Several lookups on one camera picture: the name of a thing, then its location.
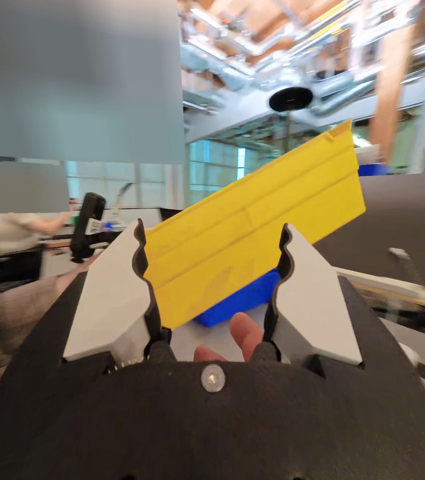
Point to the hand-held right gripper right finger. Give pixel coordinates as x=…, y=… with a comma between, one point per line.
x=317, y=307

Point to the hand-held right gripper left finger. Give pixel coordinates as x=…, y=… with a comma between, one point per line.
x=111, y=300

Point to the blue plastic bin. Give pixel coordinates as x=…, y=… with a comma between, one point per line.
x=235, y=307

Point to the yellow plastic bin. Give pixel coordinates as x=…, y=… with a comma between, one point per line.
x=257, y=217

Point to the person's left forearm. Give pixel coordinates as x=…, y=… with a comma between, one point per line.
x=17, y=315

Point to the person's right hand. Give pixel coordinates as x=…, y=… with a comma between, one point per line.
x=246, y=334

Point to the black wood-edged board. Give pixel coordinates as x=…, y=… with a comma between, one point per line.
x=407, y=217

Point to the black floor lamp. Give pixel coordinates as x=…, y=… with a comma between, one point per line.
x=291, y=98

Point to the silver ceiling duct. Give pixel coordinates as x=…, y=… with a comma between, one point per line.
x=220, y=64

